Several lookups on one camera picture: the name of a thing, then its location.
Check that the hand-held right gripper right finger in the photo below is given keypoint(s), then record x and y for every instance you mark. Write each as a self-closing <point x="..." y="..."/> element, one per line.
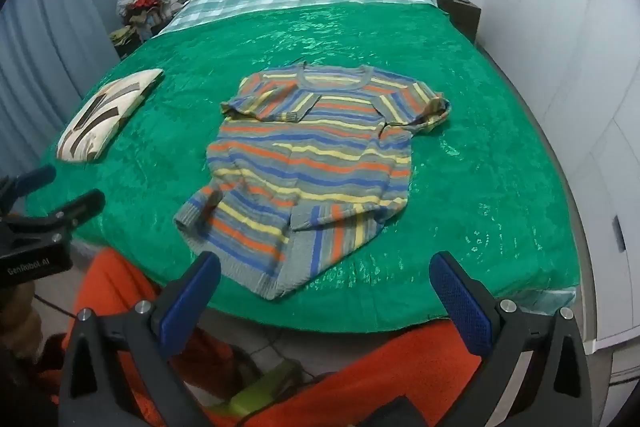
<point x="462" y="307"/>

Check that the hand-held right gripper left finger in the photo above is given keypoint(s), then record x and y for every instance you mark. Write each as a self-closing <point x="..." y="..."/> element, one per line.
<point x="187" y="307"/>

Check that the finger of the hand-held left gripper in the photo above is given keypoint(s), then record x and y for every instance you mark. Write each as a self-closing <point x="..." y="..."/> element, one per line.
<point x="80" y="205"/>
<point x="37" y="177"/>

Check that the striped knit sweater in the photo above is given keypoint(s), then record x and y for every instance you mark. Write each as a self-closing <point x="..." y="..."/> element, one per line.
<point x="310" y="167"/>

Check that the person's left forearm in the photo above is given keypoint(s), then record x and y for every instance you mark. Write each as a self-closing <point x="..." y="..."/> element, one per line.
<point x="20" y="312"/>

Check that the pile of clothes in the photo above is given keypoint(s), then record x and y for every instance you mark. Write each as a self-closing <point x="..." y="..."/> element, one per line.
<point x="142" y="4"/>

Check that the orange fleece cloth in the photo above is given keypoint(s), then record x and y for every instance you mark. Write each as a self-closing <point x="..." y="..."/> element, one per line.
<point x="415" y="372"/>

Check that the cream brown patterned pillow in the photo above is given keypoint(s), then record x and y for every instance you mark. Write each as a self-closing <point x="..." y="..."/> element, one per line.
<point x="105" y="112"/>

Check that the lime green slipper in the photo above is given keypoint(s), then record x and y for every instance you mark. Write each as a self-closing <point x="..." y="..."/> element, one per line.
<point x="260" y="389"/>

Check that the green shiny bedspread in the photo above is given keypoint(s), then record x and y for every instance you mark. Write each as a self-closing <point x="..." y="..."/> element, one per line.
<point x="475" y="187"/>

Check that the blue grey curtain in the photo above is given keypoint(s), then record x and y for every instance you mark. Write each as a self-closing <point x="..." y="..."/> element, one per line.
<point x="50" y="37"/>

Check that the white wardrobe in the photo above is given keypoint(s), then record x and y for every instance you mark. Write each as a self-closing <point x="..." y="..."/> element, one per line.
<point x="575" y="82"/>

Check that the dark bedside table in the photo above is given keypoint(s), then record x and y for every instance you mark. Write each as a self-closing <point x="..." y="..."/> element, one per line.
<point x="462" y="14"/>

